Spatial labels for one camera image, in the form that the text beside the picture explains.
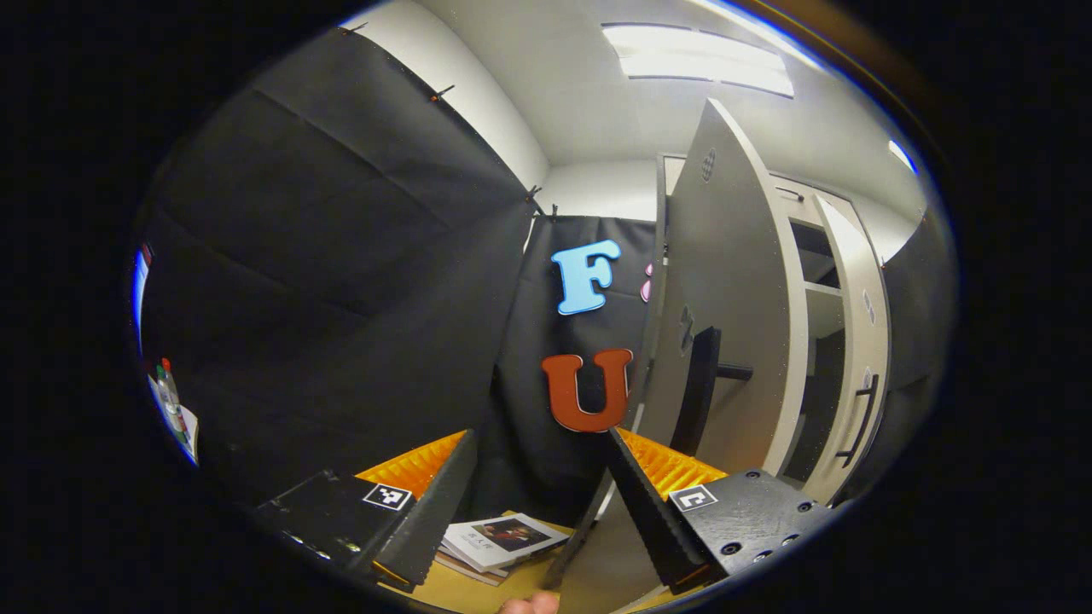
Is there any black door handle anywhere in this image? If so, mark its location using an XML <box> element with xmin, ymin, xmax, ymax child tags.
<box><xmin>834</xmin><ymin>374</ymin><xmax>880</xmax><ymax>468</ymax></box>
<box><xmin>670</xmin><ymin>327</ymin><xmax>755</xmax><ymax>457</ymax></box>

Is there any white paper sheet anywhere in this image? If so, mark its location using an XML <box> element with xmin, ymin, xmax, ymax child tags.
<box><xmin>149</xmin><ymin>375</ymin><xmax>200</xmax><ymax>466</ymax></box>

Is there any rectangular ceiling light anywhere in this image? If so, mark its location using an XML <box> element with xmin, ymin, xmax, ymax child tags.
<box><xmin>601</xmin><ymin>23</ymin><xmax>796</xmax><ymax>98</ymax></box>

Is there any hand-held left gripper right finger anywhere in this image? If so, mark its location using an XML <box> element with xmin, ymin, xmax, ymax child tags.
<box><xmin>607</xmin><ymin>426</ymin><xmax>834</xmax><ymax>595</ymax></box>

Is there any small red-capped bottle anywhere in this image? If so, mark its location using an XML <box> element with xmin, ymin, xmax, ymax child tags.
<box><xmin>155</xmin><ymin>358</ymin><xmax>185</xmax><ymax>432</ymax></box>

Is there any white cover book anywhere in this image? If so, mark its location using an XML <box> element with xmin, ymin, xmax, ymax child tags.
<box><xmin>442</xmin><ymin>513</ymin><xmax>571</xmax><ymax>573</ymax></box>

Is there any white cabinet door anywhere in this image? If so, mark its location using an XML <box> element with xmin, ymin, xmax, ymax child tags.
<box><xmin>802</xmin><ymin>194</ymin><xmax>894</xmax><ymax>506</ymax></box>
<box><xmin>542</xmin><ymin>98</ymin><xmax>811</xmax><ymax>611</ymax></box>

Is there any white cabinet drawer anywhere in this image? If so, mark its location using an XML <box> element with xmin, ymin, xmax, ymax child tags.
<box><xmin>768</xmin><ymin>175</ymin><xmax>858</xmax><ymax>224</ymax></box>

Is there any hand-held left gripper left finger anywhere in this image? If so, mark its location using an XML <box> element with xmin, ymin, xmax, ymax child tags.
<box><xmin>252</xmin><ymin>429</ymin><xmax>479</xmax><ymax>594</ymax></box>

